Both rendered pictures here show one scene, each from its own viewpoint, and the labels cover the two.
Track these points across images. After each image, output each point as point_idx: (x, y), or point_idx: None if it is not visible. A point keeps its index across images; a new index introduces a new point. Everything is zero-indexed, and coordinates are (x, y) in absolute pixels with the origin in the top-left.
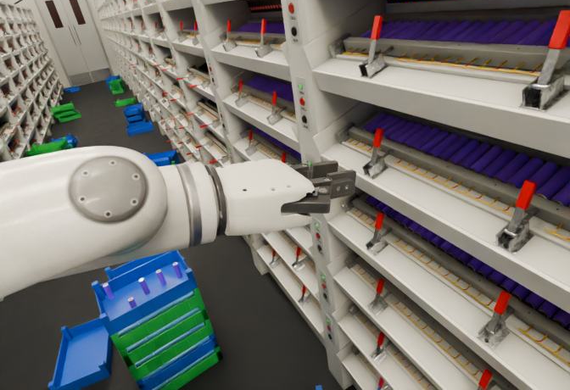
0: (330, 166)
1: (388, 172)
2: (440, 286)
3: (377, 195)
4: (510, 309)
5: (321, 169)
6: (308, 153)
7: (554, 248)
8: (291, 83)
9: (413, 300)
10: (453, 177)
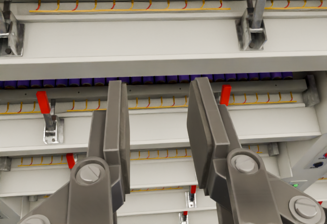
0: (126, 107)
1: (33, 32)
2: (151, 119)
3: (38, 75)
4: (216, 94)
5: (126, 135)
6: None
7: (279, 23)
8: None
9: (130, 149)
10: None
